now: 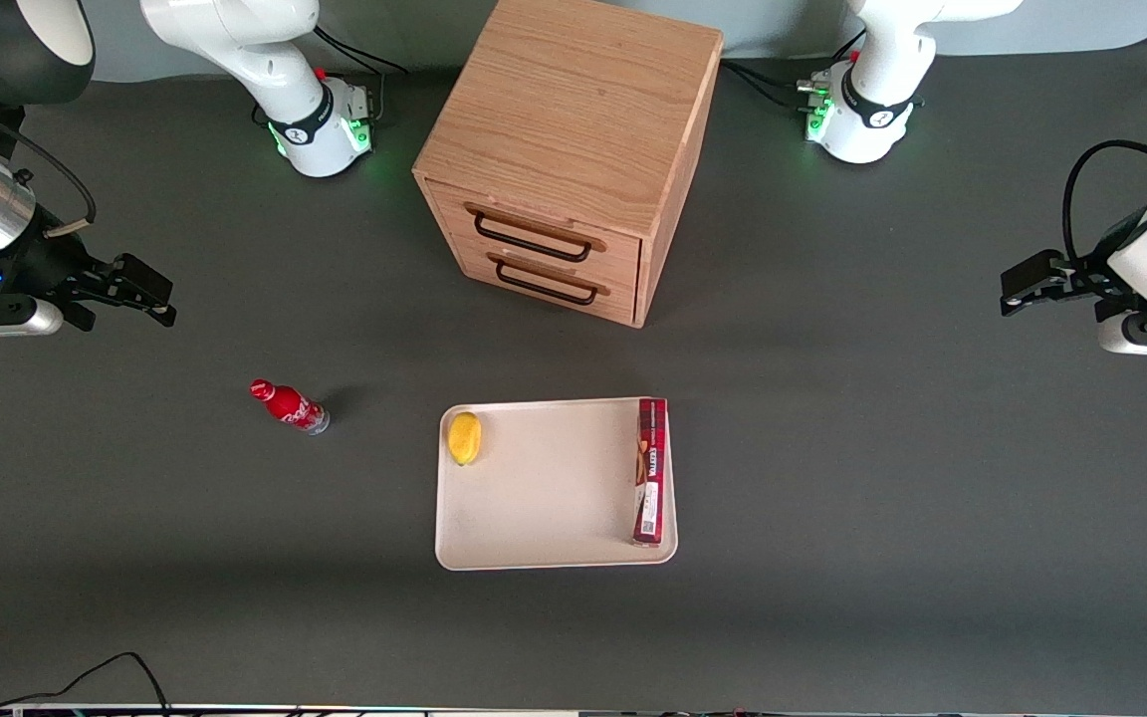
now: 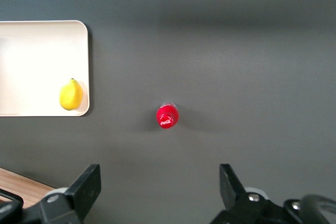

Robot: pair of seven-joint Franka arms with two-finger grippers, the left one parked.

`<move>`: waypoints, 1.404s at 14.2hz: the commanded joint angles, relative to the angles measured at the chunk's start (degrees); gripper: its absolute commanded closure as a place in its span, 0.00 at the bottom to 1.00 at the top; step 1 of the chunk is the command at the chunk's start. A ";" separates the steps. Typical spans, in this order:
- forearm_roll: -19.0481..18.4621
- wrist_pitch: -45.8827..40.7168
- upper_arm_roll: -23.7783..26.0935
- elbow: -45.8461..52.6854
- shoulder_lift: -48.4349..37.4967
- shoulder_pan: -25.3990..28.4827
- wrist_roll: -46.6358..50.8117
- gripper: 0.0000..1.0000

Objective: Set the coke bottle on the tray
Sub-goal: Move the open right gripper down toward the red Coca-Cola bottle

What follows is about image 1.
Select black right arm base cables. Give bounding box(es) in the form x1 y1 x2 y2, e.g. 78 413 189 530
313 25 407 125

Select wooden drawer cabinet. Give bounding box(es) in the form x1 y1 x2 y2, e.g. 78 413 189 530
412 0 725 330

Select red tartan shortbread box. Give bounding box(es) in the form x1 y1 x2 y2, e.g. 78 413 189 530
632 397 669 547

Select black metal drawer handle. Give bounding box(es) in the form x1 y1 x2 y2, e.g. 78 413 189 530
494 261 599 307
474 211 594 264

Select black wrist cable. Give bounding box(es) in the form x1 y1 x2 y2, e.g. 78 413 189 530
1062 139 1147 265
0 108 98 238

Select wooden drawer front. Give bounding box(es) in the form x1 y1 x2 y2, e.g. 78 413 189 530
442 234 642 328
422 179 644 290

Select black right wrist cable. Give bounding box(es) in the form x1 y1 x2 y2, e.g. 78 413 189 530
0 108 98 238

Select black cable at table edge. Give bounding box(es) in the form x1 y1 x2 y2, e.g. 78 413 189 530
0 652 171 717

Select beige plastic tray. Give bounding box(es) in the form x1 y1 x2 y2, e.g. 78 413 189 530
434 397 679 572

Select black arm base cables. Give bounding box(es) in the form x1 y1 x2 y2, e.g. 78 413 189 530
721 28 868 111
313 25 407 125

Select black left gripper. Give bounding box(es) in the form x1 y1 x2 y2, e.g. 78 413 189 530
999 213 1147 319

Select yellow lemon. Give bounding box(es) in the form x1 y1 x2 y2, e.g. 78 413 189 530
447 411 483 467

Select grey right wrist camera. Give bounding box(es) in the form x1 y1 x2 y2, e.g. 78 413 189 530
0 296 65 341

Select red coke bottle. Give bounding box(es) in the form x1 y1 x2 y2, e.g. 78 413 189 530
250 378 331 435

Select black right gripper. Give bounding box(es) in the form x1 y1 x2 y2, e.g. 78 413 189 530
0 231 177 333

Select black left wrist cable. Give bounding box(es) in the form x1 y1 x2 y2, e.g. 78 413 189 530
1062 139 1147 265

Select black left arm base cables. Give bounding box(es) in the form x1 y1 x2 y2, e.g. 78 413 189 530
721 28 868 111

